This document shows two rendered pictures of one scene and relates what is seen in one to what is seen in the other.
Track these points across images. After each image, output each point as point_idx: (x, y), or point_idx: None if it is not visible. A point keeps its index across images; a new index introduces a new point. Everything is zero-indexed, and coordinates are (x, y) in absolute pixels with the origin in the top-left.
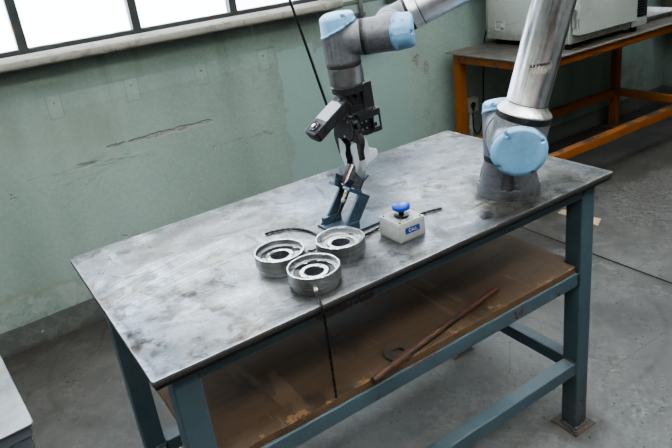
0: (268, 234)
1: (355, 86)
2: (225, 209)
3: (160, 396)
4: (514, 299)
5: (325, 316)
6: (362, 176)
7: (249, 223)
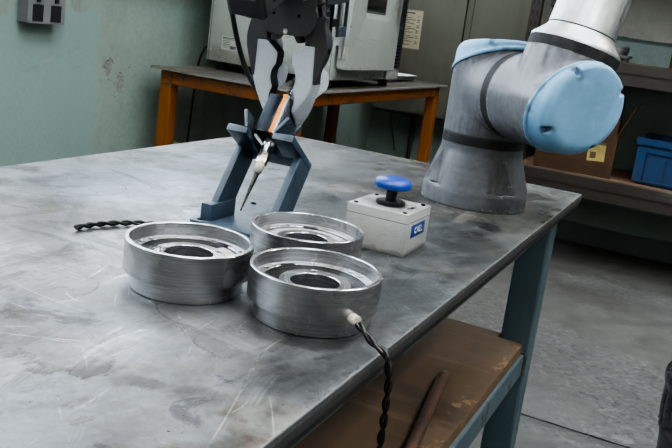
0: (81, 229)
1: None
2: None
3: None
4: (481, 391)
5: (391, 383)
6: (301, 123)
7: (9, 210)
